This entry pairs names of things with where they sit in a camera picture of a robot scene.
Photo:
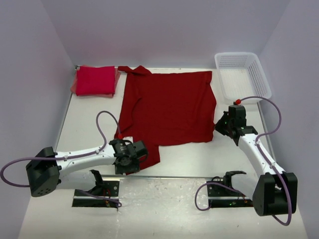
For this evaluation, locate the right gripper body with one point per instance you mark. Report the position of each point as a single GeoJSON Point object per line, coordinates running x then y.
{"type": "Point", "coordinates": [224, 124]}

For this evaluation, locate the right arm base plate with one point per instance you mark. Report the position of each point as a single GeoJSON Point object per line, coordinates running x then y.
{"type": "Point", "coordinates": [219, 191]}

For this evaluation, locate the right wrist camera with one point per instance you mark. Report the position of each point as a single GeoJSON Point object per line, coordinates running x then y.
{"type": "Point", "coordinates": [237, 102]}

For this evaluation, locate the folded bright red shirt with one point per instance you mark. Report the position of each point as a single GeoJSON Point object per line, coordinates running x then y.
{"type": "Point", "coordinates": [95, 80]}

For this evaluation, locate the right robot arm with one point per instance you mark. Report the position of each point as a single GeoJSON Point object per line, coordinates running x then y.
{"type": "Point", "coordinates": [271, 189]}

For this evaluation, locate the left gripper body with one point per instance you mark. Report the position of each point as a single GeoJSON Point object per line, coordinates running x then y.
{"type": "Point", "coordinates": [131, 166]}

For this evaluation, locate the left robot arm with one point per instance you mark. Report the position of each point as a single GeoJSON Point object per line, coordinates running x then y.
{"type": "Point", "coordinates": [51, 170]}

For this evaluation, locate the dark red t shirt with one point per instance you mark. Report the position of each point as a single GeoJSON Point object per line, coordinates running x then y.
{"type": "Point", "coordinates": [166, 109]}

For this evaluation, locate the folded light red shirt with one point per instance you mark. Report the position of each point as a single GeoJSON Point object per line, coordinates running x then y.
{"type": "Point", "coordinates": [117, 76]}

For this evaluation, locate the white plastic basket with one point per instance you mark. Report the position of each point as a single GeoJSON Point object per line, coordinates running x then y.
{"type": "Point", "coordinates": [241, 75]}

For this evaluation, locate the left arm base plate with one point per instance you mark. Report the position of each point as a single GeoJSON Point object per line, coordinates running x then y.
{"type": "Point", "coordinates": [109, 188]}

